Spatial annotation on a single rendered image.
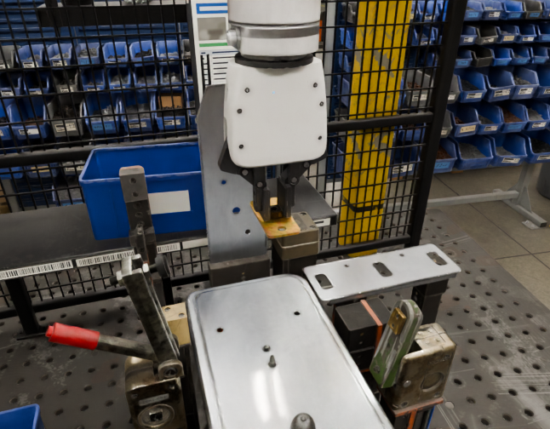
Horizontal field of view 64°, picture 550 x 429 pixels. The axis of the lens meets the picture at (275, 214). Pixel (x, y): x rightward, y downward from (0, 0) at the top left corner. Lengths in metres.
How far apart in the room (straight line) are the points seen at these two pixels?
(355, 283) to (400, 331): 0.22
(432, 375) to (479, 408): 0.38
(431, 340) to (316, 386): 0.17
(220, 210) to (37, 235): 0.39
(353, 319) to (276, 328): 0.14
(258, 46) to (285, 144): 0.10
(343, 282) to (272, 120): 0.45
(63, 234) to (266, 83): 0.66
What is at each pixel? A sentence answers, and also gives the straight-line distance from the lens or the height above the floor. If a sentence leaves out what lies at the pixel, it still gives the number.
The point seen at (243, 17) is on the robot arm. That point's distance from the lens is 0.41.
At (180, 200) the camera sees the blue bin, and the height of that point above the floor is 1.10.
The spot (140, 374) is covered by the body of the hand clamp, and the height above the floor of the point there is 1.05.
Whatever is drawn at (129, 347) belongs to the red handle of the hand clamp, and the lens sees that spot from 0.58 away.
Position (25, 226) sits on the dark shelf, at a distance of 1.04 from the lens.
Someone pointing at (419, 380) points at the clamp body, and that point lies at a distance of 0.69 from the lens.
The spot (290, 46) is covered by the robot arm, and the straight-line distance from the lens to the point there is 0.40.
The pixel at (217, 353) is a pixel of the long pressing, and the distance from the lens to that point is 0.69.
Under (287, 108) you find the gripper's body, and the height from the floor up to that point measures 1.38.
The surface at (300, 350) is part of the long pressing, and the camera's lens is 0.69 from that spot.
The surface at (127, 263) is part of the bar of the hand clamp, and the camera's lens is 0.52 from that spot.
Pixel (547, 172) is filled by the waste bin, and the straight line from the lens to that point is 3.74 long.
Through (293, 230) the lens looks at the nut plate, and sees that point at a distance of 0.48.
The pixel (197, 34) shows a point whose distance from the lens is 0.98.
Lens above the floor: 1.51
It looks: 30 degrees down
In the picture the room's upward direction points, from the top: straight up
